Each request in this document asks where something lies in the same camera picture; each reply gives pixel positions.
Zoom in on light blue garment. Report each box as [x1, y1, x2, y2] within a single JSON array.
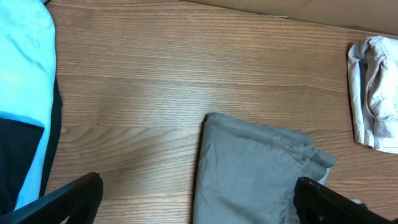
[[1, 0, 56, 208]]

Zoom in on black garment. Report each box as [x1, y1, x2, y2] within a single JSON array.
[[0, 77, 63, 215]]

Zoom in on grey shorts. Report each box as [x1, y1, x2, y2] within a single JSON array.
[[193, 113, 338, 224]]

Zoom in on folded beige shorts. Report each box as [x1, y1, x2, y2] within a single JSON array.
[[347, 36, 397, 154]]

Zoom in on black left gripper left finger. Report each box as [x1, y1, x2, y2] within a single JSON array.
[[1, 172, 103, 224]]

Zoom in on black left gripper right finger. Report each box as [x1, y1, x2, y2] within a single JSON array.
[[294, 177, 397, 224]]

